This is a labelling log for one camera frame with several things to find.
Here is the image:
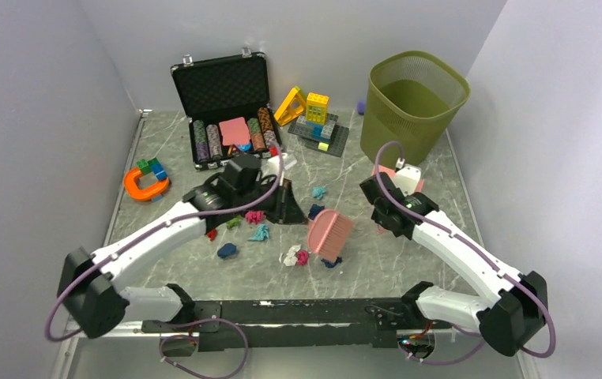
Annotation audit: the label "orange curved toy piece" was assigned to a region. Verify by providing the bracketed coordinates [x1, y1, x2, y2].
[122, 167, 171, 203]

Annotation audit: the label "pink plastic dustpan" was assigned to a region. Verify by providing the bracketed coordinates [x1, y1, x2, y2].
[371, 165, 429, 239]

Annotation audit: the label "black poker chip case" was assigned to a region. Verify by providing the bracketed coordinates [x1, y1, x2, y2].
[170, 48, 284, 171]

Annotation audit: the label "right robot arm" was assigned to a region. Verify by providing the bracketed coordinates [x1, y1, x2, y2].
[359, 174, 550, 356]

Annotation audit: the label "navy paper scrap by dustpan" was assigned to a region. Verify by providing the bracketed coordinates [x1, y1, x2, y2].
[307, 204, 325, 220]

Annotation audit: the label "olive green mesh wastebasket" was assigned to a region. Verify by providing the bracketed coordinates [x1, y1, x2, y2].
[359, 51, 471, 165]

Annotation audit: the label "aluminium frame rail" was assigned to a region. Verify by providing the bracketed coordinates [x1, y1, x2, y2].
[49, 298, 148, 379]

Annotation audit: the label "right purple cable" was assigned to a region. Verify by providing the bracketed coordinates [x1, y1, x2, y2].
[374, 141, 556, 366]

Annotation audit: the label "teal paper scrap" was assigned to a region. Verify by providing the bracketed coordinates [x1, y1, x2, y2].
[312, 186, 327, 200]
[248, 223, 270, 242]

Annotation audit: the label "purple cable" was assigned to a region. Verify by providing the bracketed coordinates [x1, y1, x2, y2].
[374, 141, 556, 366]
[44, 148, 285, 379]

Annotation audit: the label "orange yellow triangle toy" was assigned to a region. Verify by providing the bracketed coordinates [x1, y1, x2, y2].
[274, 86, 307, 126]

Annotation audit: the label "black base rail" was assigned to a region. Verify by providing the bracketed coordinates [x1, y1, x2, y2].
[141, 298, 430, 352]

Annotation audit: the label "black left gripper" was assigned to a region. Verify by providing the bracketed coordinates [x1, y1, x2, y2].
[235, 176, 308, 225]

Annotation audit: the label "grey brick base plate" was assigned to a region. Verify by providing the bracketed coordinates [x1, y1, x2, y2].
[288, 113, 349, 157]

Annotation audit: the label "green blue toy bricks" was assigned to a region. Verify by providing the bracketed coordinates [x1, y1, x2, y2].
[137, 158, 167, 181]

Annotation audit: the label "teal paper scrap centre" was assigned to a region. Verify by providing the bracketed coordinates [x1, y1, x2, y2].
[248, 223, 270, 242]

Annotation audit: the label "navy paper scrap front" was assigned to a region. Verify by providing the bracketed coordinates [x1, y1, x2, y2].
[321, 257, 342, 268]

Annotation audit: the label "pink hand brush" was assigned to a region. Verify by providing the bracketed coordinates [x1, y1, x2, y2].
[307, 209, 354, 263]

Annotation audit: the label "yellow toy brick window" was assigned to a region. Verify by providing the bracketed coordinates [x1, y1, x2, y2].
[305, 92, 329, 125]

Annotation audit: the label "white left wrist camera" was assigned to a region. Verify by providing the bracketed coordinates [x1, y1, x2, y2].
[265, 152, 297, 174]

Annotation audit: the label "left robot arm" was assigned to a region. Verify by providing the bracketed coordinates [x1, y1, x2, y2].
[58, 152, 307, 339]

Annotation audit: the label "red paper scrap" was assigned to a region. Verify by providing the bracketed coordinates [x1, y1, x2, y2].
[206, 229, 217, 242]

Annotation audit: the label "blue paper scrap left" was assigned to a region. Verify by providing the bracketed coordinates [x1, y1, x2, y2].
[216, 242, 239, 259]

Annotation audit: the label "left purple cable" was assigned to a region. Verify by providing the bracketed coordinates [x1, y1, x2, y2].
[44, 148, 285, 379]

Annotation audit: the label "green paper scrap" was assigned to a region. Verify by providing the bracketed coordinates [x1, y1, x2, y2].
[226, 216, 242, 229]

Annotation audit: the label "white paper scrap front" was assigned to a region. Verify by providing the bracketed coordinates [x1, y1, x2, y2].
[279, 245, 301, 267]

